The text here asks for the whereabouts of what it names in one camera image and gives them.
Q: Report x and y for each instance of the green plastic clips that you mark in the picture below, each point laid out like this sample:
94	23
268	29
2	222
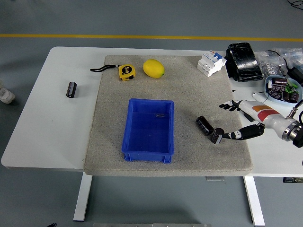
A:
290	88

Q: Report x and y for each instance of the yellow lemon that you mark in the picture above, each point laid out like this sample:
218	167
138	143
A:
153	68

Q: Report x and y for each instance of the yellow tape measure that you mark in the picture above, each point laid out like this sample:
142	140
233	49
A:
127	72

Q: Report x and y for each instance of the blue plastic box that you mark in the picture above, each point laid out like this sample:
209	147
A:
148	132

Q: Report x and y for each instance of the metal paper clip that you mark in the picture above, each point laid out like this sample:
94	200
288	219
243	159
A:
160	115

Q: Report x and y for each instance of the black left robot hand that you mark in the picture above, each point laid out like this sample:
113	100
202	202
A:
52	224

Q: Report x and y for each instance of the white circuit breaker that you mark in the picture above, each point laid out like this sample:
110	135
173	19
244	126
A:
210	63

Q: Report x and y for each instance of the black glossy case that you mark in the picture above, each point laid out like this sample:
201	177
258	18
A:
245	61

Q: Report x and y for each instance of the grey under-table bracket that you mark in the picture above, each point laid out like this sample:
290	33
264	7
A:
215	178

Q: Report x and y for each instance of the black cylindrical battery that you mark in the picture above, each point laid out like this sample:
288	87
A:
216	138
204	124
279	82
294	97
71	89

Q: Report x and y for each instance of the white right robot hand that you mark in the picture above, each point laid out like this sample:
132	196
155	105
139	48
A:
265	113

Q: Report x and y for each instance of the clear bag of washers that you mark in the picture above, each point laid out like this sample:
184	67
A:
270	66

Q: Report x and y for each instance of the grey-brown mat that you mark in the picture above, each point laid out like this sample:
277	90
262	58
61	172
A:
189	94

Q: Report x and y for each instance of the clear plastic bag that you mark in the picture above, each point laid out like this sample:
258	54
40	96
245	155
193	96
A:
292	55

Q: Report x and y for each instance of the black table control panel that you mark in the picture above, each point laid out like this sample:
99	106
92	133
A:
292	179

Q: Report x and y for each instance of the light blue bowl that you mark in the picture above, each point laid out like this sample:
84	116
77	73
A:
268	81

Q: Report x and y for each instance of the white table leg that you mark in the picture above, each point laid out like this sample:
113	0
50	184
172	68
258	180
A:
254	201
81	201

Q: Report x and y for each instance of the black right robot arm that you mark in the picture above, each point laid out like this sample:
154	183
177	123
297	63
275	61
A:
298	139

